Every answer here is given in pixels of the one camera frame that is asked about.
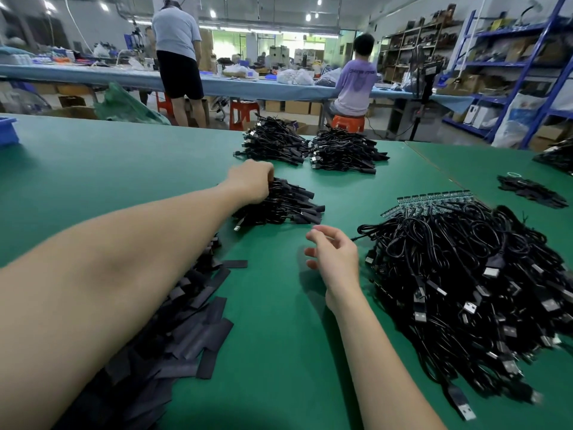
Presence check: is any large pile of black cables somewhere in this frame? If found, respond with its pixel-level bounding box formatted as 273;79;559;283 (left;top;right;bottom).
352;201;573;422

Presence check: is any huge heap of black cables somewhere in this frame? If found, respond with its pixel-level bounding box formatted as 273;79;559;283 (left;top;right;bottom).
534;139;573;174

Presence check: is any white plastic bag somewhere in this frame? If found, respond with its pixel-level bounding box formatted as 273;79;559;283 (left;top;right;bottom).
491;94;546;149

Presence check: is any long blue work table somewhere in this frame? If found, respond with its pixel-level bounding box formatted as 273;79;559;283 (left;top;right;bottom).
0;62;476;113

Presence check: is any dark storage shelf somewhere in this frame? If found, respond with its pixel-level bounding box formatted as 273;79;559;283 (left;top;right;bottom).
380;4;460;83

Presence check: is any green plastic bag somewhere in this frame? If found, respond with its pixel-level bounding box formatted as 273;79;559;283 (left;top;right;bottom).
94;82;171;125

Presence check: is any small bundle of cables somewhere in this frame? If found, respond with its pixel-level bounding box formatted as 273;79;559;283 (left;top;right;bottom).
498;173;569;210

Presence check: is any pile of black sleeve strips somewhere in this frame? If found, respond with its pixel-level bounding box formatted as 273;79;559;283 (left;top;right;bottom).
54;235;250;430

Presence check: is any person's right hand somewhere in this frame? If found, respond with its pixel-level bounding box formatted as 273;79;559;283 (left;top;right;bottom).
303;225;363;312

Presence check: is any blue metal shelving rack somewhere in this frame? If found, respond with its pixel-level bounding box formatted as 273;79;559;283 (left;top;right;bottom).
441;0;573;151

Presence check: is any orange plastic stool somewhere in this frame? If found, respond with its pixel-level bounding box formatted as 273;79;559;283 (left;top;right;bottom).
329;113;366;134

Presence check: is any open cardboard box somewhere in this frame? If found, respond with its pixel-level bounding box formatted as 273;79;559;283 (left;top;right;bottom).
45;105;98;120

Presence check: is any heap of finished black cables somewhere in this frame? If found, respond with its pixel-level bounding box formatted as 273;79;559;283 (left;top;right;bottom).
231;177;327;233

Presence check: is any person's right forearm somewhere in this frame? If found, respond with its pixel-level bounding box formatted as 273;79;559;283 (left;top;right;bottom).
326;286;447;430

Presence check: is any person's left hand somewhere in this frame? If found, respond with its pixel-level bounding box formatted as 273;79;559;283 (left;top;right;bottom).
221;159;276;208

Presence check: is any bundle of black cables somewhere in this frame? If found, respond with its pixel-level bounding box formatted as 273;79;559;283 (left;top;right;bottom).
235;116;312;167
309;128;390;174

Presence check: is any black tripod stand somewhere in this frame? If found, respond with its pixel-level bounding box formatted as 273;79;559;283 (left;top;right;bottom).
387;44;444;142

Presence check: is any person's left forearm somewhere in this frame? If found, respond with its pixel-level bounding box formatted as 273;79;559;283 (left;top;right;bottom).
0;185;247;430

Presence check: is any blue plastic bin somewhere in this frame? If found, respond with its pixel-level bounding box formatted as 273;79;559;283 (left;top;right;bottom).
0;116;20;147

